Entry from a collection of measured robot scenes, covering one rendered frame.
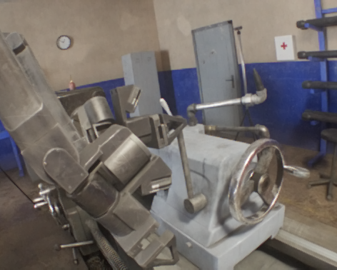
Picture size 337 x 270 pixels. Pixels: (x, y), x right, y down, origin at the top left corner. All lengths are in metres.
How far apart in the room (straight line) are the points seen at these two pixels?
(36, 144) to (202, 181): 0.46
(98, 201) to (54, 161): 0.08
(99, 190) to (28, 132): 0.12
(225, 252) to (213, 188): 0.17
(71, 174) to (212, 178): 0.40
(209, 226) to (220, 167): 0.16
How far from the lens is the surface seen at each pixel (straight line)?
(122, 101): 0.49
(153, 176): 0.36
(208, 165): 0.62
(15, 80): 0.30
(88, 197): 0.33
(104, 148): 0.32
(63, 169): 0.30
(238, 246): 0.68
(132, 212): 0.35
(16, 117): 0.29
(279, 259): 0.92
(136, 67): 5.39
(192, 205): 0.62
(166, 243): 0.36
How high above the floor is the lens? 1.38
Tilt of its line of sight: 15 degrees down
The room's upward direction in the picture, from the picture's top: 8 degrees counter-clockwise
